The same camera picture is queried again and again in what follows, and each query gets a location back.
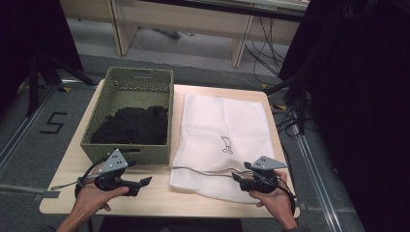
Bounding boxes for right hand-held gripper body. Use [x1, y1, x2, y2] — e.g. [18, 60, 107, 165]
[240, 156, 288, 195]

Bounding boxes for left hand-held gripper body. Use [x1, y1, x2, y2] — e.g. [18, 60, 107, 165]
[94, 148, 132, 194]

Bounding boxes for black clothes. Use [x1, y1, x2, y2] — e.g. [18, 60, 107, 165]
[90, 105, 169, 146]

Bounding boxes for white mesh laundry bag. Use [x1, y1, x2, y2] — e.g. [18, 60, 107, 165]
[168, 92, 279, 205]

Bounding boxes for green woven basket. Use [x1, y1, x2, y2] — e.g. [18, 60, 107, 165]
[80, 66, 175, 166]

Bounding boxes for person's right hand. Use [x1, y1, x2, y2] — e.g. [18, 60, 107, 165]
[249, 169, 297, 227]

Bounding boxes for person's left hand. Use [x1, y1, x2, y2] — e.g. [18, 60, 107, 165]
[74, 180, 130, 216]

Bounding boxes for black light stand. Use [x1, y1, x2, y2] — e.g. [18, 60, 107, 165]
[265, 30, 325, 136]

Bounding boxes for black tripod stand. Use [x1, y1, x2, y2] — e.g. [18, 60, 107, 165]
[24, 52, 98, 118]

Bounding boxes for black curtain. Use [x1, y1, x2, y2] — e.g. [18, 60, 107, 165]
[0, 0, 84, 109]
[278, 0, 410, 232]

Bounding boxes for beige wooden desk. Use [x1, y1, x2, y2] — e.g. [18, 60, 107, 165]
[59, 0, 311, 69]

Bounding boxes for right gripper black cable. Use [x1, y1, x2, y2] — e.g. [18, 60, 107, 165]
[272, 175, 297, 216]

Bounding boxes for metal floor rail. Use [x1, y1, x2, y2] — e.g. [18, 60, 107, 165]
[294, 133, 343, 232]
[0, 84, 61, 175]

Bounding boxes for tangled black cables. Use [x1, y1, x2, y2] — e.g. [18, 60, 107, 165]
[270, 101, 312, 138]

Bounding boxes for black floor cable bundle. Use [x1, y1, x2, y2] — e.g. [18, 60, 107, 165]
[244, 16, 288, 83]

